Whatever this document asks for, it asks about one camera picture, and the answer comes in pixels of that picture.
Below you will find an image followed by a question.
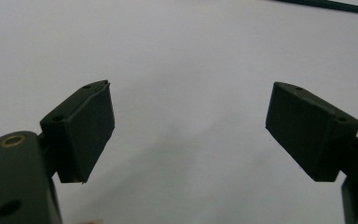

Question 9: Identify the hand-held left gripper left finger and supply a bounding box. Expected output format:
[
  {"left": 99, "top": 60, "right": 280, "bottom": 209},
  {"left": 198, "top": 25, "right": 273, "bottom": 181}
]
[{"left": 39, "top": 79, "right": 116, "bottom": 185}]

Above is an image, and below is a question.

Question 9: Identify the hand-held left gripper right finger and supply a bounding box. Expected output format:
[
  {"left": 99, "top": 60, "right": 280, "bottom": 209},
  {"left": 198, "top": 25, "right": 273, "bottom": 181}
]
[{"left": 265, "top": 81, "right": 358, "bottom": 183}]

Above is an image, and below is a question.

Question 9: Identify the wooden stick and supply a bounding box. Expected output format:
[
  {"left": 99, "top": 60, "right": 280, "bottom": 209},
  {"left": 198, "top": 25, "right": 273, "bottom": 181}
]
[{"left": 271, "top": 0, "right": 358, "bottom": 17}]

